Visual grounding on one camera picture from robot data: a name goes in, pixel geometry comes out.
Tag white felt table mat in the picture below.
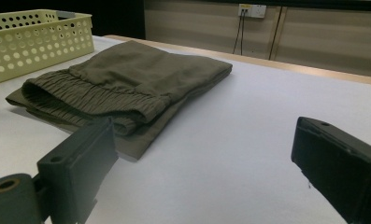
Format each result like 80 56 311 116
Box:
0 35 371 224

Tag white wall socket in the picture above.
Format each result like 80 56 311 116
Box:
237 3 267 19

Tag olive green pants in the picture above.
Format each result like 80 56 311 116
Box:
5 40 234 162

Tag black wall socket cable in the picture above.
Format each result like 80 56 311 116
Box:
232 9 244 56
239 9 247 56

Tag pale yellow perforated plastic basket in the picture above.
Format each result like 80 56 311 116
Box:
0 8 95 88

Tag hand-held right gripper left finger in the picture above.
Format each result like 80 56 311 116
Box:
36 117 120 224

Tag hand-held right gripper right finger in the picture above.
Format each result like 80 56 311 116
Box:
291 116 371 224

